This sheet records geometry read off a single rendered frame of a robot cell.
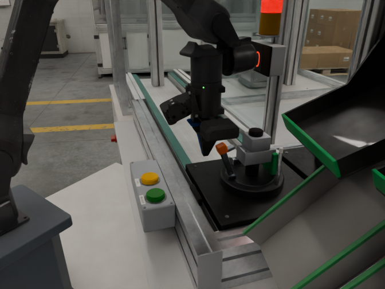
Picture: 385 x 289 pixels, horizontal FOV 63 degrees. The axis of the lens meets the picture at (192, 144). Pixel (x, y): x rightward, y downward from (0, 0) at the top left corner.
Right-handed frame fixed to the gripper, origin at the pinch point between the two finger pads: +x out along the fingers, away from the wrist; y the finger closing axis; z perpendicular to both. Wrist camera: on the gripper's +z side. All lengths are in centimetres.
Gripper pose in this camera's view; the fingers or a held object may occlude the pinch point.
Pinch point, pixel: (205, 140)
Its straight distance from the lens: 62.4
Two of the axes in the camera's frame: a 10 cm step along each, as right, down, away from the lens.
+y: 2.8, 4.2, -8.7
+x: 0.1, 9.0, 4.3
